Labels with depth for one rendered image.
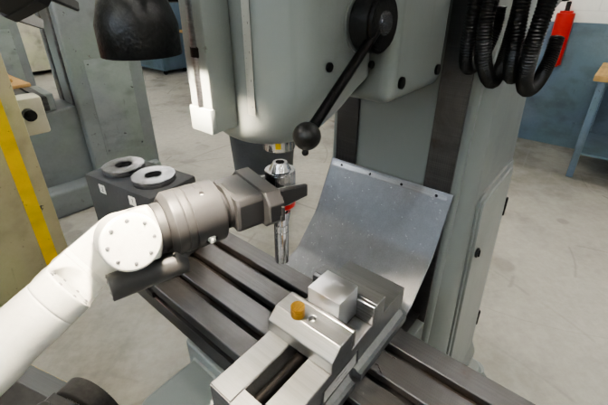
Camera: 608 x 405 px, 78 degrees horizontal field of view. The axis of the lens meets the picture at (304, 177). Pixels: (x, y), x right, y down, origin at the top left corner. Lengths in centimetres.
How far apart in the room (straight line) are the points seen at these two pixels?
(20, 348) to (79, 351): 166
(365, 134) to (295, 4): 55
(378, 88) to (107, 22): 35
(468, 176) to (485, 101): 16
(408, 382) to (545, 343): 159
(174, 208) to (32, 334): 19
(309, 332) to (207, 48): 41
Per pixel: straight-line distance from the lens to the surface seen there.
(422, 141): 85
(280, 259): 65
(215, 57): 44
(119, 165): 96
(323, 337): 59
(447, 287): 103
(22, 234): 237
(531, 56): 57
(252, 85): 43
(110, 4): 38
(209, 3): 43
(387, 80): 55
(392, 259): 90
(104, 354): 210
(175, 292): 85
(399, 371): 70
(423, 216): 88
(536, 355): 217
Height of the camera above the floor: 149
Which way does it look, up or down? 27 degrees down
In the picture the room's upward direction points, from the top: straight up
